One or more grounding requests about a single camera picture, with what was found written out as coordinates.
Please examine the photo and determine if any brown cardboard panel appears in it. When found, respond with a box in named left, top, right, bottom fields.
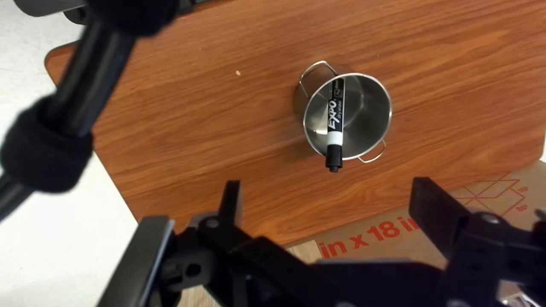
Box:
left=284, top=160, right=546, bottom=269

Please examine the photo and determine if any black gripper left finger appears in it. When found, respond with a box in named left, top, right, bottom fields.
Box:
left=199, top=179, right=263, bottom=257

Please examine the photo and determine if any black wrist cable bundle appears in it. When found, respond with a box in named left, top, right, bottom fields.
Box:
left=0, top=0, right=190, bottom=223

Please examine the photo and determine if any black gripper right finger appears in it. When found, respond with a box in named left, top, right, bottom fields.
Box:
left=408, top=175, right=514, bottom=269

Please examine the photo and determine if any small steel pot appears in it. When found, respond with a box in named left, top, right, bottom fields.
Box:
left=294, top=58, right=396, bottom=165

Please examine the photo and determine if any black dry erase marker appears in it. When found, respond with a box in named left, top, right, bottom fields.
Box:
left=325, top=77, right=347, bottom=174

